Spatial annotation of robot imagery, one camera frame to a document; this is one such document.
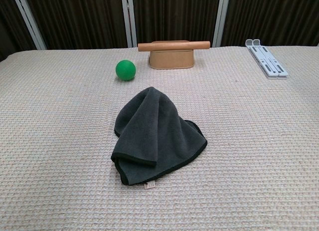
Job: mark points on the wooden rolling pin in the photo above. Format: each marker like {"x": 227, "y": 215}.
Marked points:
{"x": 174, "y": 46}

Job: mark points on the white partition post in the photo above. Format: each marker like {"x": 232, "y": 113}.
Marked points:
{"x": 129, "y": 21}
{"x": 221, "y": 21}
{"x": 27, "y": 19}

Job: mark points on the tan square box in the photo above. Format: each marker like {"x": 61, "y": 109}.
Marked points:
{"x": 172, "y": 60}

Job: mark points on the green ball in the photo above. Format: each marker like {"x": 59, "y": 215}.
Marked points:
{"x": 125, "y": 70}

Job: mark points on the dark pleated curtain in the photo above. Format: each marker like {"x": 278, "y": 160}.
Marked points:
{"x": 74, "y": 16}

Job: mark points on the beige woven tablecloth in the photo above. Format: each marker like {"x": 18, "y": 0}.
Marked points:
{"x": 49, "y": 141}

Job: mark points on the white folding stand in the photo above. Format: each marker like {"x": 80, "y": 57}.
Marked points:
{"x": 266, "y": 59}

